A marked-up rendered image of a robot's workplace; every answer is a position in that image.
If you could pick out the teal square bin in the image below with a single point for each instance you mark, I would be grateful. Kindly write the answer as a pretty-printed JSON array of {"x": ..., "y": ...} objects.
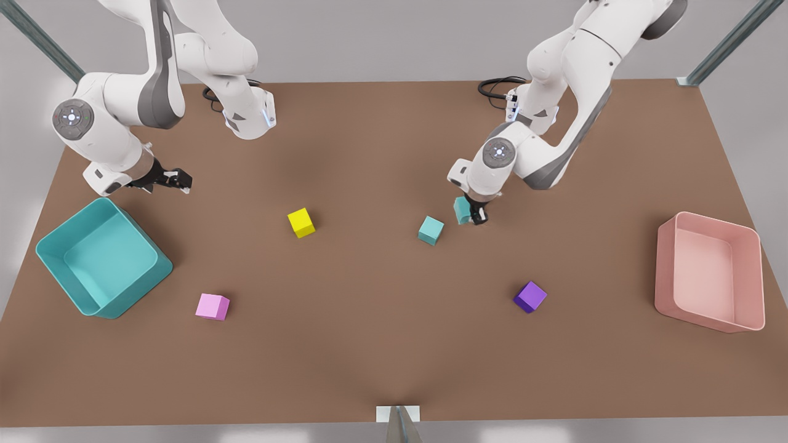
[{"x": 101, "y": 258}]

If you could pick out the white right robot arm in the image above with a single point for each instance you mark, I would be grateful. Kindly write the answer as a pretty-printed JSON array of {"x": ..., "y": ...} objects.
[{"x": 117, "y": 111}]

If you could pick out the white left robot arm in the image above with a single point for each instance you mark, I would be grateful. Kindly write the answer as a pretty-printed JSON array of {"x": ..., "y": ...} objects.
[{"x": 554, "y": 123}]

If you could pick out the yellow cube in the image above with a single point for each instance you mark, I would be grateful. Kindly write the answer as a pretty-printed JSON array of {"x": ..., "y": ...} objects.
[{"x": 301, "y": 223}]

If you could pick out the silver frame post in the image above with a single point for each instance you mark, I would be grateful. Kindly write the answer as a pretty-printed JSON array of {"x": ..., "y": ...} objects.
[
  {"x": 43, "y": 40},
  {"x": 400, "y": 424},
  {"x": 726, "y": 43}
]

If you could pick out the purple cube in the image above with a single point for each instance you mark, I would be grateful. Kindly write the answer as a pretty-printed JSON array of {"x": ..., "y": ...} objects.
[{"x": 530, "y": 296}]

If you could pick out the teal blue cube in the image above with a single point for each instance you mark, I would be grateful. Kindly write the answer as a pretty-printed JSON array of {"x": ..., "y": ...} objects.
[
  {"x": 462, "y": 210},
  {"x": 431, "y": 230}
]

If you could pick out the pink cube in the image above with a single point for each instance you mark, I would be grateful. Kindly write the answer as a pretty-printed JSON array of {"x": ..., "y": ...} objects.
[{"x": 212, "y": 306}]

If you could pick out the pink rectangular bin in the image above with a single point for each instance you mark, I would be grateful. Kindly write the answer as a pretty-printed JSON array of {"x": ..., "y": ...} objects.
[{"x": 711, "y": 271}]

